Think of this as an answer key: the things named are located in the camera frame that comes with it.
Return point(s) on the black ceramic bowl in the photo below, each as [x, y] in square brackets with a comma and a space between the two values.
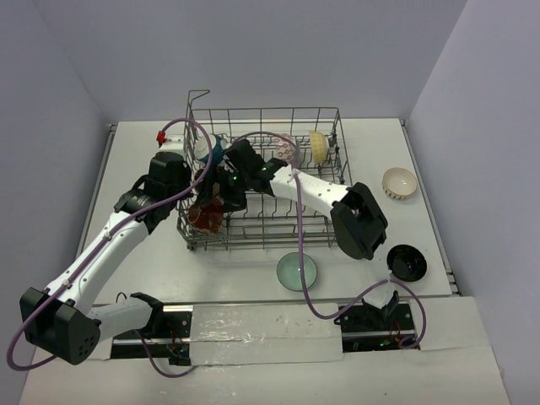
[406, 263]

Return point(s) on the light green ceramic bowl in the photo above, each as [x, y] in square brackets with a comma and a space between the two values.
[288, 271]

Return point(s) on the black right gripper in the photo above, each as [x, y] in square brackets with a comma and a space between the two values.
[234, 202]

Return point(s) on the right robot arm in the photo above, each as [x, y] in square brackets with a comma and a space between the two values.
[358, 221]

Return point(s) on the grey wire dish rack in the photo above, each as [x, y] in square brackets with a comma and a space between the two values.
[266, 221]

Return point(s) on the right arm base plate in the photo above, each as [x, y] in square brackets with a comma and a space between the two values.
[364, 331]

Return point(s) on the yellow dotted bowl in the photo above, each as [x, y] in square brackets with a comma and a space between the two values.
[319, 146]

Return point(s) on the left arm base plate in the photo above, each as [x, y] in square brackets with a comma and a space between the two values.
[169, 341]

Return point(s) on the white ceramic bowl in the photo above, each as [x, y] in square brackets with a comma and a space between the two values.
[206, 219]

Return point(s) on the blue inside red patterned bowl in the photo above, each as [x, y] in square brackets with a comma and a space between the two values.
[287, 150]

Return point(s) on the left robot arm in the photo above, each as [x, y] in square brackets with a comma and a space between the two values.
[60, 318]

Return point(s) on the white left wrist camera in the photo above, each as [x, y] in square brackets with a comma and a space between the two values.
[174, 143]

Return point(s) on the dark teal white bowl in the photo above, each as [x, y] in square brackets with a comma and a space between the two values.
[215, 148]

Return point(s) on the brown rimmed cream bowl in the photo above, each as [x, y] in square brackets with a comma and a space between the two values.
[203, 185]

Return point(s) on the aluminium mounting rail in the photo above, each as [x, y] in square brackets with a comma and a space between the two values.
[261, 304]

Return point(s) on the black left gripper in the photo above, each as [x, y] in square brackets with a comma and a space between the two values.
[202, 196]

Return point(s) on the white bowl orange rim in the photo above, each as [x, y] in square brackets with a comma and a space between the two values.
[399, 183]

